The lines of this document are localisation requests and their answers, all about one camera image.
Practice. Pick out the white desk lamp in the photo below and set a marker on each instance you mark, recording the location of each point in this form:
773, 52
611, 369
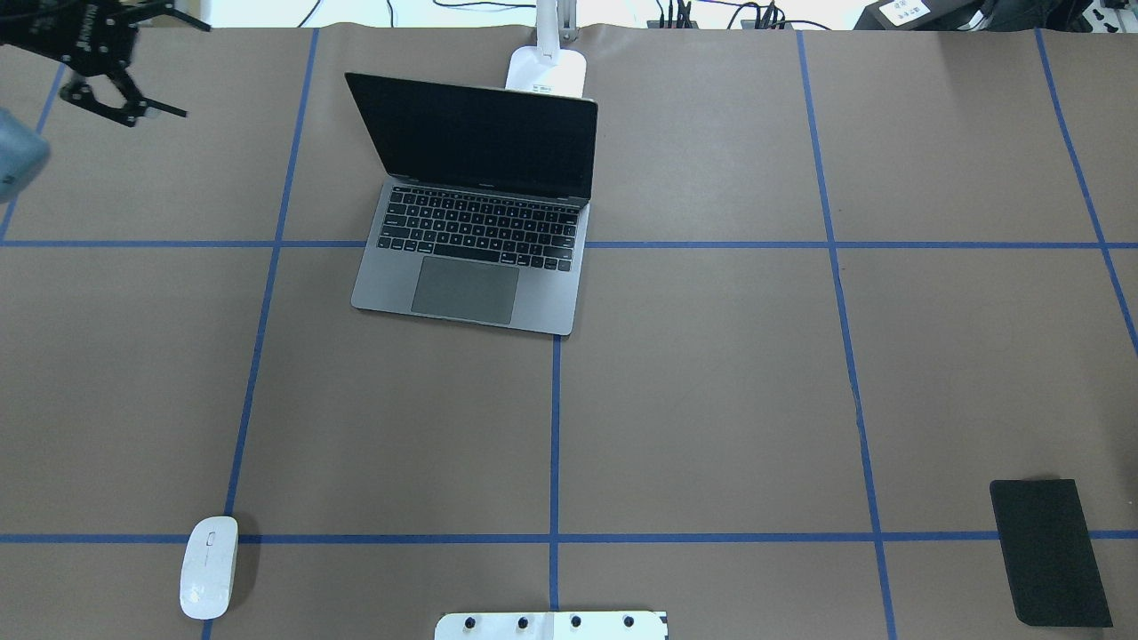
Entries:
549, 67

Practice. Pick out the grey laptop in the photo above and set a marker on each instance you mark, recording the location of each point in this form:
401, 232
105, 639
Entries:
483, 214

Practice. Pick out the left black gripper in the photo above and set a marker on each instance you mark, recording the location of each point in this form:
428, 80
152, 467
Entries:
55, 38

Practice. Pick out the white computer mouse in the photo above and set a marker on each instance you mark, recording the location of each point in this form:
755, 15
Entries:
208, 568

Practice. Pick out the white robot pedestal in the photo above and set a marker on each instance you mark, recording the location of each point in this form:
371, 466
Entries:
612, 624

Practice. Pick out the black mouse pad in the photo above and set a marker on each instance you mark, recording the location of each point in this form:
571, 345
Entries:
1051, 570

